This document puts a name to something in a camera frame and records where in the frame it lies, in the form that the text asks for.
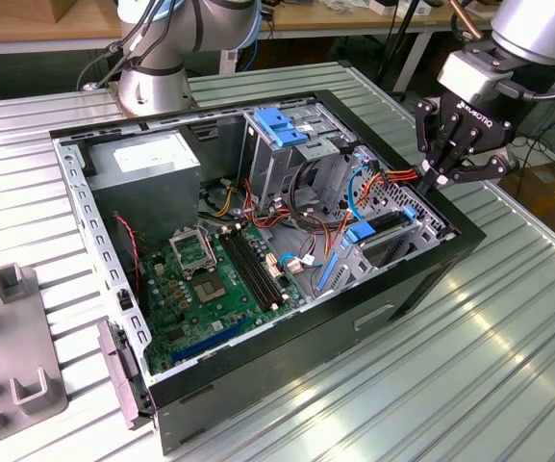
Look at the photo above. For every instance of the grey plastic case panel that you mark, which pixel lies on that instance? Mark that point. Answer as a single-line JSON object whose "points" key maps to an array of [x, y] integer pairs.
{"points": [[123, 375]]}

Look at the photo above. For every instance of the black tripod stand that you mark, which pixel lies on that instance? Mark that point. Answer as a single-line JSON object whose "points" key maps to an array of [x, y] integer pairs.
{"points": [[405, 45]]}

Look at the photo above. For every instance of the small black case switch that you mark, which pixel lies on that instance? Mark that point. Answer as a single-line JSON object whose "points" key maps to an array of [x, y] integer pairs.
{"points": [[124, 300]]}

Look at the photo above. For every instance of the green motherboard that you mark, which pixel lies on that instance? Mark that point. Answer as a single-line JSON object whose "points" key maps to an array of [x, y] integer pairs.
{"points": [[185, 327]]}

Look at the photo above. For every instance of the black RAM slot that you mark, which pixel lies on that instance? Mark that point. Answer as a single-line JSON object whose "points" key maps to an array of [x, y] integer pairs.
{"points": [[258, 267], [264, 266], [252, 269], [246, 270]]}

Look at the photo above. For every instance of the grey parts rack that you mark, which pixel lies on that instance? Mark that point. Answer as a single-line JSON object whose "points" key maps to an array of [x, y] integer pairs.
{"points": [[17, 337]]}

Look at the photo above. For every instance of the blue expansion slot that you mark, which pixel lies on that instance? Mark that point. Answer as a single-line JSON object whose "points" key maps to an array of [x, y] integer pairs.
{"points": [[209, 341]]}

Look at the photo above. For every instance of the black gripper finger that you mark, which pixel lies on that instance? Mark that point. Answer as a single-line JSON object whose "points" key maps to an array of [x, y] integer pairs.
{"points": [[484, 169], [425, 125]]}

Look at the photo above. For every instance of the large brown cardboard box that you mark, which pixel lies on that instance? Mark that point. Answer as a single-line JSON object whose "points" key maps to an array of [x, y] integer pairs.
{"points": [[551, 197]]}

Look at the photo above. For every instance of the grey power supply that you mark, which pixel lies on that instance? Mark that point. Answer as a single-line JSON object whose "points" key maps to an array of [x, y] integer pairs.
{"points": [[147, 192]]}

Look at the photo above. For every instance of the grey metal disk bay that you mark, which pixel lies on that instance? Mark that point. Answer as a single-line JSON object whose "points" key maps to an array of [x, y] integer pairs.
{"points": [[354, 267]]}

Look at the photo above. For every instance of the CPU socket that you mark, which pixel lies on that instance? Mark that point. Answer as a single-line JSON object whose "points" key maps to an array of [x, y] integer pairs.
{"points": [[209, 289]]}

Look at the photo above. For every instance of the hard disk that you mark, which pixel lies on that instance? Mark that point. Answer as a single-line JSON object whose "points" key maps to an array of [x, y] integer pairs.
{"points": [[359, 232]]}

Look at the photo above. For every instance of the grey metal drive cage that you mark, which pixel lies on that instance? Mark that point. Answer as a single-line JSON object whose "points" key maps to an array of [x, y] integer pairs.
{"points": [[267, 168]]}

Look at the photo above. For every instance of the long wooden desk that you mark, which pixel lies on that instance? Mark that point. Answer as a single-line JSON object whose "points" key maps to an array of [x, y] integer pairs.
{"points": [[315, 24]]}

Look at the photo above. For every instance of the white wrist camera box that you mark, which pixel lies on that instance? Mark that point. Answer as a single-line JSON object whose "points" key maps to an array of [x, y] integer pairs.
{"points": [[464, 74]]}

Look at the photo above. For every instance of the black PC case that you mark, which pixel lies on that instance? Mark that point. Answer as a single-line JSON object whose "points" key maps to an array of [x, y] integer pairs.
{"points": [[282, 366]]}

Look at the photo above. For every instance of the small white box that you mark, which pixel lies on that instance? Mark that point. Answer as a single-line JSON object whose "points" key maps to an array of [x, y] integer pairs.
{"points": [[383, 7]]}

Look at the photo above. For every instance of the blue plastic drive latch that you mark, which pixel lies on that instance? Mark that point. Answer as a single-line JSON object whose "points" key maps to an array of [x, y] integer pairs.
{"points": [[277, 125]]}

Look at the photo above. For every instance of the black case fan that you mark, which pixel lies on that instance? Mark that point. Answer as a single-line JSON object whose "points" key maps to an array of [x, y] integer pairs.
{"points": [[125, 250]]}

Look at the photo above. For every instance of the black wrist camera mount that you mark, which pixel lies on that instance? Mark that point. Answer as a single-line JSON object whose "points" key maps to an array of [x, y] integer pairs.
{"points": [[486, 50]]}

